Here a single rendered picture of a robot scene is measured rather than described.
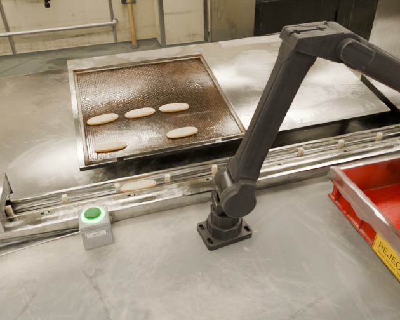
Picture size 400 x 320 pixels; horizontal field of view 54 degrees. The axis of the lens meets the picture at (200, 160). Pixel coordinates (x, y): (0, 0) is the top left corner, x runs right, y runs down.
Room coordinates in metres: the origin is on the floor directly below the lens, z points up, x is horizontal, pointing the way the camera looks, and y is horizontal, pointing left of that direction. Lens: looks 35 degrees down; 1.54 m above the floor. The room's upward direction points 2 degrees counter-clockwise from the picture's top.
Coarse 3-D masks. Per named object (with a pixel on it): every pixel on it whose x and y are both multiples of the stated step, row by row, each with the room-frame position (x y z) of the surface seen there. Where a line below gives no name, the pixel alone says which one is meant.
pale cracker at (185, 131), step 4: (180, 128) 1.05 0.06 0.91; (184, 128) 1.05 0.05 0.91; (188, 128) 1.05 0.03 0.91; (192, 128) 1.06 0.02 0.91; (196, 128) 1.06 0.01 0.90; (168, 132) 1.04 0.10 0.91; (172, 132) 1.04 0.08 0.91; (176, 132) 1.03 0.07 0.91; (180, 132) 1.04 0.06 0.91; (184, 132) 1.04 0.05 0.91; (188, 132) 1.04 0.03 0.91; (192, 132) 1.04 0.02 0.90; (196, 132) 1.05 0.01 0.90; (168, 136) 1.02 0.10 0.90; (172, 136) 1.02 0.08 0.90; (176, 136) 1.02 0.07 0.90; (180, 136) 1.02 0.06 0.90; (184, 136) 1.03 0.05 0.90
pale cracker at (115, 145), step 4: (116, 140) 0.99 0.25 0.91; (120, 140) 1.00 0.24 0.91; (100, 144) 0.98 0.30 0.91; (104, 144) 0.97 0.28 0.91; (108, 144) 0.98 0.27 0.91; (112, 144) 0.98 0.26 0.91; (116, 144) 0.98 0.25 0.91; (120, 144) 0.98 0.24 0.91; (124, 144) 0.98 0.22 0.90; (96, 148) 0.96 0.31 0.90; (100, 148) 0.96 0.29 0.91; (104, 148) 0.96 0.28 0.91; (108, 148) 0.96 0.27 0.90; (112, 148) 0.96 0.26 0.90; (116, 148) 0.97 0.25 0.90; (120, 148) 0.97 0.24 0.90
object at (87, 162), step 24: (72, 72) 1.35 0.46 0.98; (120, 72) 1.38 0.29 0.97; (168, 72) 1.39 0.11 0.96; (96, 96) 1.23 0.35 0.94; (144, 96) 1.24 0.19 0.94; (192, 96) 1.24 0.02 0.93; (120, 120) 1.10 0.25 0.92; (168, 120) 1.11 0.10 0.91; (240, 120) 1.10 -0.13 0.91; (96, 144) 0.99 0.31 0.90; (192, 144) 0.99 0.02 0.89
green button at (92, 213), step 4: (88, 208) 0.70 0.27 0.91; (92, 208) 0.70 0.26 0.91; (96, 208) 0.70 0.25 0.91; (84, 212) 0.68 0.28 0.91; (88, 212) 0.68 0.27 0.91; (92, 212) 0.68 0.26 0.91; (96, 212) 0.68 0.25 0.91; (100, 212) 0.69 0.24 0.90; (84, 216) 0.67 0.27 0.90; (88, 216) 0.67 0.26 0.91; (92, 216) 0.67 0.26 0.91; (96, 216) 0.67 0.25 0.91
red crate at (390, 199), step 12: (336, 192) 0.78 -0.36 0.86; (372, 192) 0.82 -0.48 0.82; (384, 192) 0.82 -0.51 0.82; (396, 192) 0.82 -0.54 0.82; (336, 204) 0.77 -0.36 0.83; (348, 204) 0.73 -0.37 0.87; (384, 204) 0.77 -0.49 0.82; (396, 204) 0.77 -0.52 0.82; (348, 216) 0.72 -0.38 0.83; (396, 216) 0.73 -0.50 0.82; (360, 228) 0.68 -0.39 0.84; (372, 228) 0.65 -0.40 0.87; (372, 240) 0.64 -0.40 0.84
